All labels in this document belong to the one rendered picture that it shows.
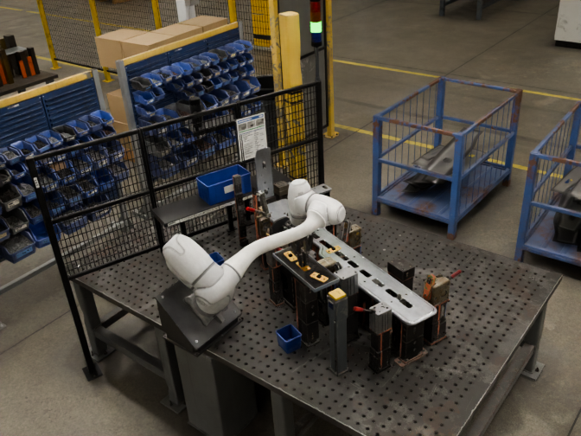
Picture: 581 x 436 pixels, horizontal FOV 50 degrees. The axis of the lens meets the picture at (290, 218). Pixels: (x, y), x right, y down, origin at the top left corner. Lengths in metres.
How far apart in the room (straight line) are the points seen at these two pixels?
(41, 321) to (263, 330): 2.13
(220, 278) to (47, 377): 2.19
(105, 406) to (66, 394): 0.30
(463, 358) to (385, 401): 0.49
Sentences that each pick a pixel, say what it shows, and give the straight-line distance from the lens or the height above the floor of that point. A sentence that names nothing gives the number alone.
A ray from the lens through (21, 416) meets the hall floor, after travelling 4.31.
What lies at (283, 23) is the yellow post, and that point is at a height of 1.95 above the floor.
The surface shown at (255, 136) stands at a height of 1.30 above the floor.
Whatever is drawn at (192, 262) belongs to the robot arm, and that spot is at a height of 1.49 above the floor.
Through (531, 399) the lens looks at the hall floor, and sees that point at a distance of 4.10.
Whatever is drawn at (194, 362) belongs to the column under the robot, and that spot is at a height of 0.56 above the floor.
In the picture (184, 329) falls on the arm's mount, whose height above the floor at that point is 0.83.
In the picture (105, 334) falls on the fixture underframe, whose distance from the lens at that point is 4.30.
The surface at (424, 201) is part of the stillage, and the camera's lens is 5.58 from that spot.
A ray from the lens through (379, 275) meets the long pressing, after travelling 3.19.
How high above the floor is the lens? 2.87
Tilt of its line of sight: 30 degrees down
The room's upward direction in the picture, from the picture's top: 4 degrees counter-clockwise
